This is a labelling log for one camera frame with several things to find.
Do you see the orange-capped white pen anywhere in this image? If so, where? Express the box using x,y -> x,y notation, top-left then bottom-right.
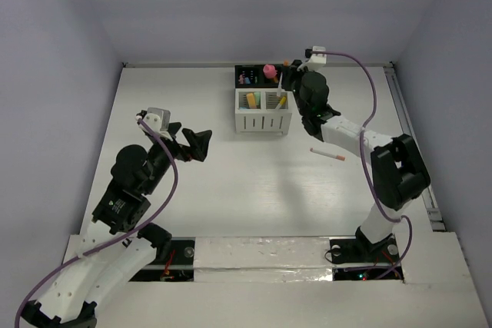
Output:
277,60 -> 289,98

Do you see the pink glue stick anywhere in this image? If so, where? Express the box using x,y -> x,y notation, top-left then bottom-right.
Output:
263,65 -> 278,84

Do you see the yellow-capped white pen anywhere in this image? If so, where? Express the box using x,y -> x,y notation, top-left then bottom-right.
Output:
275,96 -> 287,110

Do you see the long green highlighter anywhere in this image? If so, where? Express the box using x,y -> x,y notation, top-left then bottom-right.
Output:
253,91 -> 261,108

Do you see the orange pink pastel highlighter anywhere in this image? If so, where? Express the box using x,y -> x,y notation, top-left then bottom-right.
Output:
246,92 -> 257,109

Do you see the pink-capped white pen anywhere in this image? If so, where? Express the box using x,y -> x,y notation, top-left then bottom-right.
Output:
310,147 -> 346,161

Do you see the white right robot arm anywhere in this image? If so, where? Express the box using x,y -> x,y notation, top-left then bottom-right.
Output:
281,60 -> 431,260

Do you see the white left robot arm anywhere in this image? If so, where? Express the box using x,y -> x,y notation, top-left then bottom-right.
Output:
14,117 -> 212,327

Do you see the white four-slot pen organizer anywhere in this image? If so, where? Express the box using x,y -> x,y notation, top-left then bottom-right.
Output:
234,64 -> 293,135

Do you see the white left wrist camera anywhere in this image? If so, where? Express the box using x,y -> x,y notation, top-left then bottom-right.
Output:
135,108 -> 171,140

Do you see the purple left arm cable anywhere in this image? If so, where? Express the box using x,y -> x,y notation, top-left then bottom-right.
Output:
14,120 -> 179,328

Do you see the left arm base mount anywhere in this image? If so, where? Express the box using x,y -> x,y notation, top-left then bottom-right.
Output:
130,238 -> 195,282

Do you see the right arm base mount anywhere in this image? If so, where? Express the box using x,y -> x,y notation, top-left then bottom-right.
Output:
324,237 -> 404,281

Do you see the aluminium rail right edge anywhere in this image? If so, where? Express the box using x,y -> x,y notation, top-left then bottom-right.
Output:
384,63 -> 447,232

